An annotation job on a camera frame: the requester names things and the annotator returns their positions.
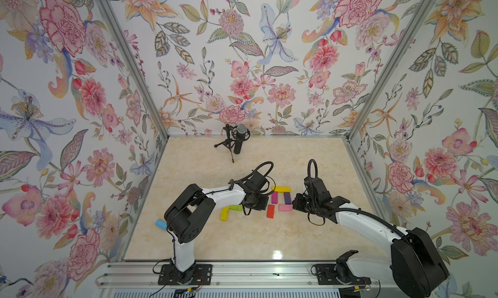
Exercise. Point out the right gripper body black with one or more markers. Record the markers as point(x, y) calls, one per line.
point(305, 204)

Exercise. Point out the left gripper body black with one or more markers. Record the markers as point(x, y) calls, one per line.
point(258, 202)

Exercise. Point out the lime green block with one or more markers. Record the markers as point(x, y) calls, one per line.
point(235, 208)

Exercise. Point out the red block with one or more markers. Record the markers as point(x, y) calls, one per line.
point(270, 211)

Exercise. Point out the magenta block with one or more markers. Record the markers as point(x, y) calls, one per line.
point(274, 198)

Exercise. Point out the purple block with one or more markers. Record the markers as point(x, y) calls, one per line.
point(287, 198)

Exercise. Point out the long yellow block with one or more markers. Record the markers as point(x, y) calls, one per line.
point(224, 213)
point(282, 189)

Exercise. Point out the pink block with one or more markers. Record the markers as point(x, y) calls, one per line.
point(285, 208)

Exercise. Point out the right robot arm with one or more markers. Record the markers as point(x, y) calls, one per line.
point(412, 262)

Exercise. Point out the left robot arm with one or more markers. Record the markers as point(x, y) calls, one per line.
point(189, 213)

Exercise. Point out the black microphone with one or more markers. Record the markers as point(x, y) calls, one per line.
point(241, 134)

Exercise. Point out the light blue block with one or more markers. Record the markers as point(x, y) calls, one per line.
point(161, 224)

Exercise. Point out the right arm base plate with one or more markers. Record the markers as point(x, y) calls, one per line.
point(338, 273)

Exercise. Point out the aluminium front rail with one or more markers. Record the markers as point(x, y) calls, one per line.
point(224, 274)

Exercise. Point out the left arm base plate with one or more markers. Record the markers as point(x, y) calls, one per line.
point(198, 274)

